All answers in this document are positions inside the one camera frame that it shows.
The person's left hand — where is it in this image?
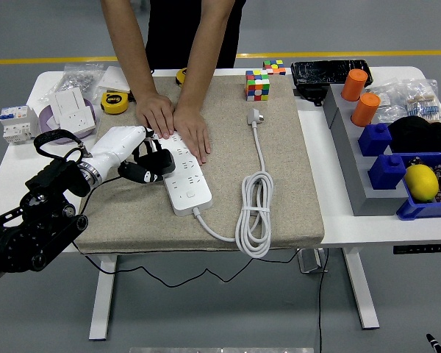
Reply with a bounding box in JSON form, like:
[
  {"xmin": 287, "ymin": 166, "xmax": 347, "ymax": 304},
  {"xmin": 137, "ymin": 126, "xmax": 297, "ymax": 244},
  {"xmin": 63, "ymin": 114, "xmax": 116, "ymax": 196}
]
[{"xmin": 172, "ymin": 106, "xmax": 212, "ymax": 165}]

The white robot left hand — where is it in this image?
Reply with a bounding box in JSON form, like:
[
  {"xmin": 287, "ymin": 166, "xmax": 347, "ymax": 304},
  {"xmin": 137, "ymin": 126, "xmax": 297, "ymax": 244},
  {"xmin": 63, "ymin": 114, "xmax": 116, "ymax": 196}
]
[{"xmin": 81, "ymin": 124, "xmax": 166, "ymax": 185}]

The person's right hand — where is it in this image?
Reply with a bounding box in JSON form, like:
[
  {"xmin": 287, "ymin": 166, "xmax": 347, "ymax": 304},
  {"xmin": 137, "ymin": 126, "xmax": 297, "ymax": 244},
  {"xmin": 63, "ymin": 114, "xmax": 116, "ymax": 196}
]
[{"xmin": 135, "ymin": 91, "xmax": 176, "ymax": 140}]

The black adapter cord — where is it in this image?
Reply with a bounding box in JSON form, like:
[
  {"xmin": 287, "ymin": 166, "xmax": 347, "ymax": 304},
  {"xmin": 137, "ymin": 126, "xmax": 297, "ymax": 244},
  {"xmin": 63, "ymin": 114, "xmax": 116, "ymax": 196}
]
[{"xmin": 79, "ymin": 176, "xmax": 302, "ymax": 288}]

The black power adapter plug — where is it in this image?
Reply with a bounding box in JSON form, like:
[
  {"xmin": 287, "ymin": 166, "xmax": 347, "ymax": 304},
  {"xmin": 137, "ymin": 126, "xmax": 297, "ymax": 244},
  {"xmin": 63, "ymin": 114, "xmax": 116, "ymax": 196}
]
[{"xmin": 137, "ymin": 149, "xmax": 176, "ymax": 177}]

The white power strip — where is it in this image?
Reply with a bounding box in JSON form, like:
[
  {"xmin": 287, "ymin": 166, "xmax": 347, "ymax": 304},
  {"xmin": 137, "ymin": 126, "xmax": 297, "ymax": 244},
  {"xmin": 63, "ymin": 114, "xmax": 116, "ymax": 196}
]
[{"xmin": 152, "ymin": 132, "xmax": 213, "ymax": 217}]

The grey-brown mat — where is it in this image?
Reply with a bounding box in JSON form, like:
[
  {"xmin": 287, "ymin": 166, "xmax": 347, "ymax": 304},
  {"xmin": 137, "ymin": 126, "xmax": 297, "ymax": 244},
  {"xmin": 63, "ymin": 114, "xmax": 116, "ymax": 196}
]
[{"xmin": 74, "ymin": 75, "xmax": 325, "ymax": 254}]

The yellow tape measure black face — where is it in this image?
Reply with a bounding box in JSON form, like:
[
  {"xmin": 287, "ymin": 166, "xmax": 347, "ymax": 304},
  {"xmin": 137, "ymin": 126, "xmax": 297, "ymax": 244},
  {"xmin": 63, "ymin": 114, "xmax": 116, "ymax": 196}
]
[{"xmin": 100, "ymin": 91, "xmax": 130, "ymax": 115}]

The purple plate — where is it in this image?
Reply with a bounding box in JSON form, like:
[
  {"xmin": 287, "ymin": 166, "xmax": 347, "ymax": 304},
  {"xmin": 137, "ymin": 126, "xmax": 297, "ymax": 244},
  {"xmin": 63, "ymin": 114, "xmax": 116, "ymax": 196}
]
[{"xmin": 38, "ymin": 97, "xmax": 97, "ymax": 140}]

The large puzzle cube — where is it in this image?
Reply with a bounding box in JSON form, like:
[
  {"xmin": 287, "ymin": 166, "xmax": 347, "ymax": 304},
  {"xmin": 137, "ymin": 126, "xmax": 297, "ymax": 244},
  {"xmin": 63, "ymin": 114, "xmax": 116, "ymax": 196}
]
[{"xmin": 245, "ymin": 69, "xmax": 271, "ymax": 102}]

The plastic bag of screws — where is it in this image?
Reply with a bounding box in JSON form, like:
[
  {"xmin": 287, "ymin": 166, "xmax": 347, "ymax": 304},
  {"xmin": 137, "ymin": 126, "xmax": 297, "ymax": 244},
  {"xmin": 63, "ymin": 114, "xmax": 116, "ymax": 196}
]
[{"xmin": 39, "ymin": 63, "xmax": 106, "ymax": 104}]

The person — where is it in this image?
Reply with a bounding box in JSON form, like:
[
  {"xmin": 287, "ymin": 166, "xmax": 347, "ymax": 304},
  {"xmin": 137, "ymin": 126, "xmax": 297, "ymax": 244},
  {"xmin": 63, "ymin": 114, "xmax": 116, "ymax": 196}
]
[{"xmin": 145, "ymin": 0, "xmax": 247, "ymax": 71}]

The white table leg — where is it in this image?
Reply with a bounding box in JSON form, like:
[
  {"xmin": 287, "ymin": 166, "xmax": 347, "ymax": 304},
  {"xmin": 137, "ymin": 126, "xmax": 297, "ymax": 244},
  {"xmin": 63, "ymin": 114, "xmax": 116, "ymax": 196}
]
[
  {"xmin": 88, "ymin": 253, "xmax": 118, "ymax": 341},
  {"xmin": 343, "ymin": 246, "xmax": 381, "ymax": 329}
]

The black table control panel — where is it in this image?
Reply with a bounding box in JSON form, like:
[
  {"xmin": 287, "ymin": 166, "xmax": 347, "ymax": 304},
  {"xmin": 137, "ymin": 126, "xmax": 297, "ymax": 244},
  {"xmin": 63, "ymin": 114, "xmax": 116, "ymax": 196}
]
[{"xmin": 392, "ymin": 243, "xmax": 441, "ymax": 255}]

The white circuit breaker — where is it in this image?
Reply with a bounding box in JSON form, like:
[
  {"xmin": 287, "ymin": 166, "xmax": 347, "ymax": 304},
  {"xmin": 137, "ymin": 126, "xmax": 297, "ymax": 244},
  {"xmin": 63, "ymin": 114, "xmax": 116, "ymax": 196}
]
[{"xmin": 0, "ymin": 104, "xmax": 40, "ymax": 145}]

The small puzzle cube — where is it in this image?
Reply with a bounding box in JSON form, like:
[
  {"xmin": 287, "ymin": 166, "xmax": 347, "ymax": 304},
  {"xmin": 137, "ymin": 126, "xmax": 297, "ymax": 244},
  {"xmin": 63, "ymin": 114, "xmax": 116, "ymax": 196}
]
[{"xmin": 262, "ymin": 60, "xmax": 287, "ymax": 76}]

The blue plastic bin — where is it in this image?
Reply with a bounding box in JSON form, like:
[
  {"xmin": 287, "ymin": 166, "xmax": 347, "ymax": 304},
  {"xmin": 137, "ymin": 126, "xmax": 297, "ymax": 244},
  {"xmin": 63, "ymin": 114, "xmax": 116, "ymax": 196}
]
[{"xmin": 395, "ymin": 150, "xmax": 441, "ymax": 221}]

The black wrapped tray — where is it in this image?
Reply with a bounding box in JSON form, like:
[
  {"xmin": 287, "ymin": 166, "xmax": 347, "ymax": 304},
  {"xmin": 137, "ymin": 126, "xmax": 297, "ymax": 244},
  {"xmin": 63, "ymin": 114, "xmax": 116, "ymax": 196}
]
[{"xmin": 290, "ymin": 60, "xmax": 374, "ymax": 91}]

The silver box under table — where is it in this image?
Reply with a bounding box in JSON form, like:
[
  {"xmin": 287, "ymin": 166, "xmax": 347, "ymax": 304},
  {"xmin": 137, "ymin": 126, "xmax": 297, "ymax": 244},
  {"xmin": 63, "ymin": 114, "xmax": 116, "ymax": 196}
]
[{"xmin": 297, "ymin": 248, "xmax": 329, "ymax": 274}]

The yellow lemon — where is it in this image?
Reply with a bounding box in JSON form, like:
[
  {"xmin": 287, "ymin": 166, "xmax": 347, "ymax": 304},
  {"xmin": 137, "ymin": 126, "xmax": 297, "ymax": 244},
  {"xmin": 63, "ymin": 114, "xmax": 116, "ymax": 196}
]
[{"xmin": 404, "ymin": 164, "xmax": 440, "ymax": 202}]

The grey stepped block holder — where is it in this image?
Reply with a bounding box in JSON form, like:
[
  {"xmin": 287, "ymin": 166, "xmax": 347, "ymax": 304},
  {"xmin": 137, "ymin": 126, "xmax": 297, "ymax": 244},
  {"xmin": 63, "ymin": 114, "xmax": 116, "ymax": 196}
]
[{"xmin": 322, "ymin": 83, "xmax": 409, "ymax": 217}]

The orange cylinder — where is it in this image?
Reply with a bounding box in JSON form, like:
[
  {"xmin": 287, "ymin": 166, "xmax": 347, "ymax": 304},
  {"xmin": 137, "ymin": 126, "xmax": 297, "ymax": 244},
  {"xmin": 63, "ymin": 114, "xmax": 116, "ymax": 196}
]
[
  {"xmin": 340, "ymin": 69, "xmax": 369, "ymax": 102},
  {"xmin": 351, "ymin": 92, "xmax": 381, "ymax": 128}
]

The blue block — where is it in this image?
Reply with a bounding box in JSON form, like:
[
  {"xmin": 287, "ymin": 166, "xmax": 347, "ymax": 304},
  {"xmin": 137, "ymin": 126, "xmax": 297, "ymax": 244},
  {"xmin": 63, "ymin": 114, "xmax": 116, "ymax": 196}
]
[
  {"xmin": 367, "ymin": 154, "xmax": 407, "ymax": 191},
  {"xmin": 358, "ymin": 123, "xmax": 393, "ymax": 157}
]

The clear plastic parts bag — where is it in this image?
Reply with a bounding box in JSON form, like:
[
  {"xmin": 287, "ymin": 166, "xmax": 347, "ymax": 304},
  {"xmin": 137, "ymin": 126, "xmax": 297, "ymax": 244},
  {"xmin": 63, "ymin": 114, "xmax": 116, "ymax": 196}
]
[{"xmin": 367, "ymin": 82, "xmax": 409, "ymax": 124}]

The black cloth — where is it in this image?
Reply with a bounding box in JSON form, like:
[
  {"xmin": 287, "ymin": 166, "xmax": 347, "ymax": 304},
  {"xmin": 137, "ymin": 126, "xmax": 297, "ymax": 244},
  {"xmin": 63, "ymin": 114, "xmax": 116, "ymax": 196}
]
[{"xmin": 387, "ymin": 116, "xmax": 441, "ymax": 154}]

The plastic bag of resistors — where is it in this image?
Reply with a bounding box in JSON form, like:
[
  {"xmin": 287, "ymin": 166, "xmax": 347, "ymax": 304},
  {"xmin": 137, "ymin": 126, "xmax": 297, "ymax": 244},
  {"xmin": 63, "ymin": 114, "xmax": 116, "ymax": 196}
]
[{"xmin": 404, "ymin": 79, "xmax": 441, "ymax": 124}]

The white wall socket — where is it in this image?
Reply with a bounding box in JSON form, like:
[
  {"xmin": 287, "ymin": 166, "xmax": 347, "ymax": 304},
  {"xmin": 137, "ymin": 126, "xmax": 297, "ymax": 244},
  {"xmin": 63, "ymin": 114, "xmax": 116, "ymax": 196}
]
[{"xmin": 58, "ymin": 106, "xmax": 97, "ymax": 138}]

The white square wall switch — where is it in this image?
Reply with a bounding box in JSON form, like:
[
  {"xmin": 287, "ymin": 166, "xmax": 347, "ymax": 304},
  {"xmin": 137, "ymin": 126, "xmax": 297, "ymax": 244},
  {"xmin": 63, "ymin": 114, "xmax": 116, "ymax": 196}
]
[{"xmin": 96, "ymin": 65, "xmax": 131, "ymax": 93}]

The white power strip cord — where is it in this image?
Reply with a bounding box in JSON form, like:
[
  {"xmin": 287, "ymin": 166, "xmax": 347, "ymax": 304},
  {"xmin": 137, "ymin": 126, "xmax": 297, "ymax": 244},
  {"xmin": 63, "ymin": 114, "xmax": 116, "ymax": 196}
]
[{"xmin": 193, "ymin": 107, "xmax": 276, "ymax": 258}]

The white switch panel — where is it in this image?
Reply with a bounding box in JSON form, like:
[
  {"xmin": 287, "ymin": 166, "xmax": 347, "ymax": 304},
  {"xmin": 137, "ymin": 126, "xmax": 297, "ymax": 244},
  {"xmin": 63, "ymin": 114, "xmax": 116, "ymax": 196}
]
[{"xmin": 54, "ymin": 87, "xmax": 89, "ymax": 124}]

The black hanging cable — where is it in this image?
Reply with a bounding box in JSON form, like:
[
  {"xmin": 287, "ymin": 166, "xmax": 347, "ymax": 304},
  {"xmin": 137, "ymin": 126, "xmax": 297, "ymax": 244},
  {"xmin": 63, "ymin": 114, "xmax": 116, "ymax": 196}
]
[{"xmin": 318, "ymin": 248, "xmax": 330, "ymax": 353}]

